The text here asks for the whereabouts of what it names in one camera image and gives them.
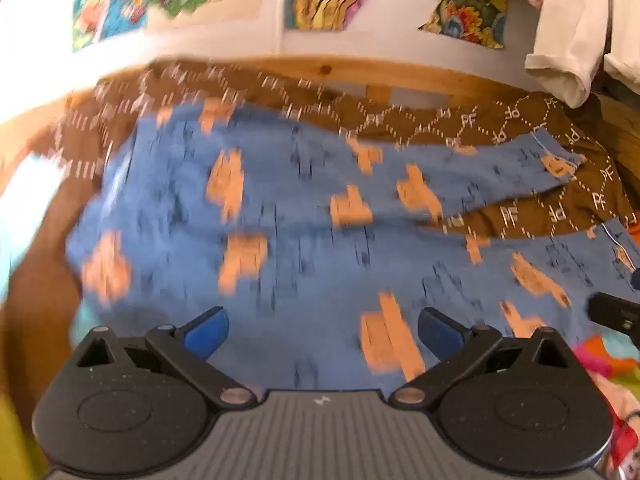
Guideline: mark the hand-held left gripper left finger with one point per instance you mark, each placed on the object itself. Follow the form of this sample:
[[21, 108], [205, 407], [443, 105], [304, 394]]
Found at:
[[207, 334]]

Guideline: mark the light cyan cloth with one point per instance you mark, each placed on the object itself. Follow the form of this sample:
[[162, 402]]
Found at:
[[25, 220]]

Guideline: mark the brown patterned blanket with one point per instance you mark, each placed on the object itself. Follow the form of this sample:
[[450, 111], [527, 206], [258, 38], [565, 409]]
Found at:
[[520, 215]]

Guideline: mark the colourful patterned cloth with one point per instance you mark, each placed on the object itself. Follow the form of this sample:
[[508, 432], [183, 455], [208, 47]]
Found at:
[[617, 385]]

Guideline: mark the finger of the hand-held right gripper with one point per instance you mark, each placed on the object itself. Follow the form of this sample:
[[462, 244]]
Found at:
[[612, 312]]

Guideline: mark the blue pants with orange print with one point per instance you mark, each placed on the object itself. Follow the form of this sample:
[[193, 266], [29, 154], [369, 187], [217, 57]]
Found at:
[[300, 240]]

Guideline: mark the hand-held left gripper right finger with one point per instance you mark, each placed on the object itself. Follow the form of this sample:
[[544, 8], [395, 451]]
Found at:
[[440, 334]]

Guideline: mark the wooden bed frame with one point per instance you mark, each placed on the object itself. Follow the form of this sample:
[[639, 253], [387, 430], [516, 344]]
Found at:
[[400, 77]]

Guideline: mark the cream hanging cloth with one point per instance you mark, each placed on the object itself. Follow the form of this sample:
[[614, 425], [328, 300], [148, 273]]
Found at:
[[622, 67], [570, 30]]

